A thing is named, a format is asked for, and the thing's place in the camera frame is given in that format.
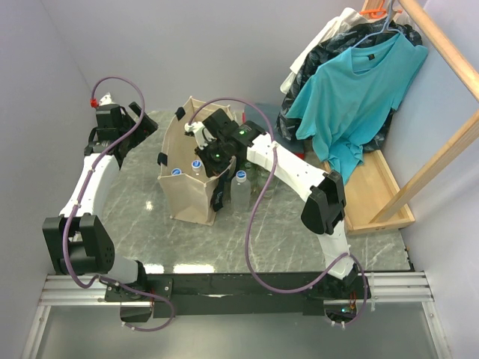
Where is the clear glass bottle silver cap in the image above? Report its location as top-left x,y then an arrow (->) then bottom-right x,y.
257,170 -> 278,199

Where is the plastic water bottle blue cap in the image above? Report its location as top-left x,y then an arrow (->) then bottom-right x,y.
231,170 -> 251,213

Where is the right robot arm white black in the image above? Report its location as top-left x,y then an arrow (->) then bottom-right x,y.
184,109 -> 359,298

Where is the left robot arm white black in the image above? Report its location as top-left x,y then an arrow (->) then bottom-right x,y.
42,102 -> 158,301

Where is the beige canvas tote bag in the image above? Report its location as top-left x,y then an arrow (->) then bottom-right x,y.
158,97 -> 236,225

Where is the folded grey cloth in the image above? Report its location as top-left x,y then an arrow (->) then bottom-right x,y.
243,103 -> 281,129

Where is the dark patterned garment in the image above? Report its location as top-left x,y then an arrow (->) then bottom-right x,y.
275,20 -> 424,153

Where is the teal t-shirt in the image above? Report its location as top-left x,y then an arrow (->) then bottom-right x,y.
286,34 -> 428,181

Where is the white garment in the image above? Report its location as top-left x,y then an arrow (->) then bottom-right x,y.
280,7 -> 369,94

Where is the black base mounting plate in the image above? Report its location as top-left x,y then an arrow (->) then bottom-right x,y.
105,271 -> 370,322

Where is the orange hanger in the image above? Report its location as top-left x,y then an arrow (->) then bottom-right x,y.
360,5 -> 388,19

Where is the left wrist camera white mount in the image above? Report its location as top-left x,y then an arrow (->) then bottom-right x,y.
90,92 -> 115,108

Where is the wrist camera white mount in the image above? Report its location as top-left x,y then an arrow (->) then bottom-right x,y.
90,92 -> 115,108
184,122 -> 209,150

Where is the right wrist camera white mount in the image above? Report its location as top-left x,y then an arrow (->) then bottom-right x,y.
184,122 -> 209,150

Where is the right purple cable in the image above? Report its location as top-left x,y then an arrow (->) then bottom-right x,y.
186,97 -> 370,327

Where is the wooden clothes rack frame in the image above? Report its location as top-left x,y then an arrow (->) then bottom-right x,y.
346,1 -> 478,235

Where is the blue wire hanger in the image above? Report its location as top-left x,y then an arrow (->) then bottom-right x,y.
351,7 -> 407,49

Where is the aluminium rail frame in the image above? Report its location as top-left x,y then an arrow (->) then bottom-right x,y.
22,271 -> 451,358

